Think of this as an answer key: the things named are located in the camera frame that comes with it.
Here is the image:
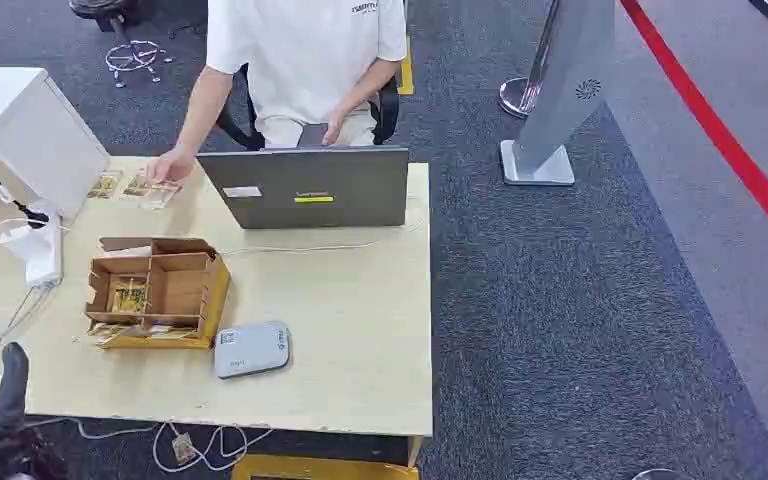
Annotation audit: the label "person's right hand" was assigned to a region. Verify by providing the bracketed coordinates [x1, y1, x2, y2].
[148, 146, 197, 185]

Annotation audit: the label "person's left hand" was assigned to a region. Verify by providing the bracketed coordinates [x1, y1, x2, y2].
[320, 108, 350, 148]

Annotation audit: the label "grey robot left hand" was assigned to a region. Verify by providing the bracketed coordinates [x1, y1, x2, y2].
[0, 342, 62, 480]

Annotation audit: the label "sleeved card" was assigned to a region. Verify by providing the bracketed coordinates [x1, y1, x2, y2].
[138, 181, 184, 211]
[87, 170, 123, 201]
[121, 170, 155, 199]

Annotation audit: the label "black office chair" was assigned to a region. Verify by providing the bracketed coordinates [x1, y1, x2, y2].
[214, 62, 402, 152]

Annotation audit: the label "grey laptop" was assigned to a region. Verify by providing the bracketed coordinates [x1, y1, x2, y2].
[196, 145, 410, 231]

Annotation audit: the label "person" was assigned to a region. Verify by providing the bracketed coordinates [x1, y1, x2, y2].
[205, 0, 409, 150]

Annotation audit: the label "yellow floor sign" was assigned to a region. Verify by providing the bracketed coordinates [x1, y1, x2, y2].
[395, 34, 416, 97]

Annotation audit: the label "black swivel chair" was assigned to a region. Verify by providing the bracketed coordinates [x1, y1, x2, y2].
[69, 0, 177, 90]

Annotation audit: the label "wooden card box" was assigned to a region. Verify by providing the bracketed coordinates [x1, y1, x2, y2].
[84, 236, 232, 352]

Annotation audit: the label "green yellow card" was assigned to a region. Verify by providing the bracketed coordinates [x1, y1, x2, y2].
[110, 276, 150, 315]

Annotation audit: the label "white cabinet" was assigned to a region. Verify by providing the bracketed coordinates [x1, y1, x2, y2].
[0, 66, 112, 224]

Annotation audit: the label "card stack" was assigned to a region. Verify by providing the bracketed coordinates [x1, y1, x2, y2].
[87, 322, 198, 342]

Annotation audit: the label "white power strip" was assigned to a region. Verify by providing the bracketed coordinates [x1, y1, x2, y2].
[0, 201, 65, 289]

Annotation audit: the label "grey kiosk stand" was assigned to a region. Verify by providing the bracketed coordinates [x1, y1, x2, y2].
[499, 0, 617, 187]

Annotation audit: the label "yellow box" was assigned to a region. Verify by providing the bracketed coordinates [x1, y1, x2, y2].
[230, 454, 420, 480]

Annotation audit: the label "white cable bundle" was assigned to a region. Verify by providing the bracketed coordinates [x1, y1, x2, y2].
[0, 281, 61, 387]

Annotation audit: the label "black power cable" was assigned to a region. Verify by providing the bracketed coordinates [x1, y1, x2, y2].
[0, 167, 51, 231]

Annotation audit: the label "white floor cables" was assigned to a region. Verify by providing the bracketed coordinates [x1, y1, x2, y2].
[24, 415, 274, 476]

